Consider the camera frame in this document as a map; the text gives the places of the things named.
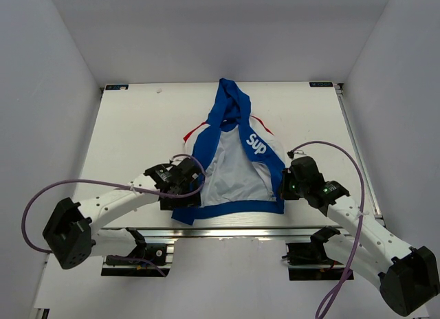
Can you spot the aluminium table right rail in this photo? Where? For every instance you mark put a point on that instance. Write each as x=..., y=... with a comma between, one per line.
x=339, y=89

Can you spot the aluminium table front rail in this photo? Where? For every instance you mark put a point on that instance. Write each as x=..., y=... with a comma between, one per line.
x=227, y=232

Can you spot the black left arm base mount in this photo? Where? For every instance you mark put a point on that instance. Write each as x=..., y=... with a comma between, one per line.
x=144, y=257

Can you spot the aluminium table rail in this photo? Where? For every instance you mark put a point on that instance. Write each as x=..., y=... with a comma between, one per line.
x=227, y=232
x=339, y=89

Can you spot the blue corner label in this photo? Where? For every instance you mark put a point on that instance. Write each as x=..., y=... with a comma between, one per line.
x=116, y=87
x=320, y=84

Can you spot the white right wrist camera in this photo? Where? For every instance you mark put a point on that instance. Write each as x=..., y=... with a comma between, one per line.
x=294, y=153

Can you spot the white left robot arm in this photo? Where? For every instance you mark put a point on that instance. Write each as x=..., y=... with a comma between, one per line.
x=76, y=230

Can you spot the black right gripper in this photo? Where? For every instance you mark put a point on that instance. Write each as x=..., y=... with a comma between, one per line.
x=287, y=173

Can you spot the blue white red jacket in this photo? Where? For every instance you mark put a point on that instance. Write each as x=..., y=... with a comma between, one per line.
x=242, y=159

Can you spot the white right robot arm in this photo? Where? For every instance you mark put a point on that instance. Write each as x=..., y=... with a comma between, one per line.
x=406, y=277

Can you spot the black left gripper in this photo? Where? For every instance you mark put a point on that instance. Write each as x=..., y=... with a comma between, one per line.
x=190, y=201

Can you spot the blue right corner label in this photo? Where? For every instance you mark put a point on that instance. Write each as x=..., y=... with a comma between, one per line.
x=320, y=84

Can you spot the blue left corner label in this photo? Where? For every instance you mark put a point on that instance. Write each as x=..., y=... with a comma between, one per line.
x=116, y=87

